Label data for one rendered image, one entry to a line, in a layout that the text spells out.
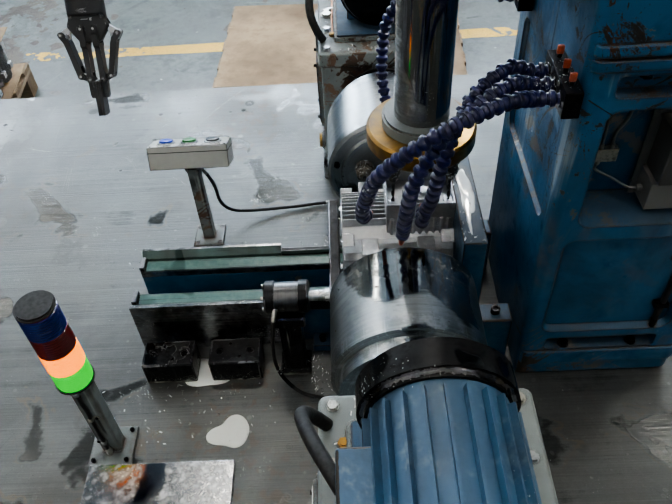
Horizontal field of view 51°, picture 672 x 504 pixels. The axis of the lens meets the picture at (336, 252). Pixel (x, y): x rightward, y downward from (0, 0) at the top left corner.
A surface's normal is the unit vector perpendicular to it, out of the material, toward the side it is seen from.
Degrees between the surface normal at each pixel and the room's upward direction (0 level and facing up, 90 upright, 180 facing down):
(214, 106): 0
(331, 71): 90
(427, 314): 9
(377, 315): 24
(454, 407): 4
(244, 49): 0
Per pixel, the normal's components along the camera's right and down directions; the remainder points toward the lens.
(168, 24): -0.05, -0.69
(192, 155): 0.00, 0.39
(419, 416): -0.43, -0.62
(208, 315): 0.02, 0.73
